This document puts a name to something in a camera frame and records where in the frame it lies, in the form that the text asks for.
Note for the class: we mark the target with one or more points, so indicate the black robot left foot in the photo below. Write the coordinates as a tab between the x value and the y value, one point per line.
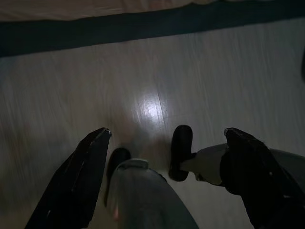
119	156

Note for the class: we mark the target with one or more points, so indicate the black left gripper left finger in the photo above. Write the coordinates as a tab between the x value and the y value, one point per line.
71	181

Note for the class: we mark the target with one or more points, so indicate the black robot foot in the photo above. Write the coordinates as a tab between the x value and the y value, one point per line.
181	148
119	156

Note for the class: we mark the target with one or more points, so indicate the grey robot left leg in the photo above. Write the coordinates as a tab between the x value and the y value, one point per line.
147	198

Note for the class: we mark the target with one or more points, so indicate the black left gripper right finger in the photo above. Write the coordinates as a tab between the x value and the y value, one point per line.
259	181

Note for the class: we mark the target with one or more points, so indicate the black robot right foot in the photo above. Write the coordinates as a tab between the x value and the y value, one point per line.
181	148

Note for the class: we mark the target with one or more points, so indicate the grey robot right leg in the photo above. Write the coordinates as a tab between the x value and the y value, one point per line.
209	162

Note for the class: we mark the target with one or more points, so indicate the grey robot leg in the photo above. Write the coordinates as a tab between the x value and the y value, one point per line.
209	162
147	198

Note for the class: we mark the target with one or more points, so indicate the pale bed sheet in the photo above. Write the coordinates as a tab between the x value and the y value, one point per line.
71	9

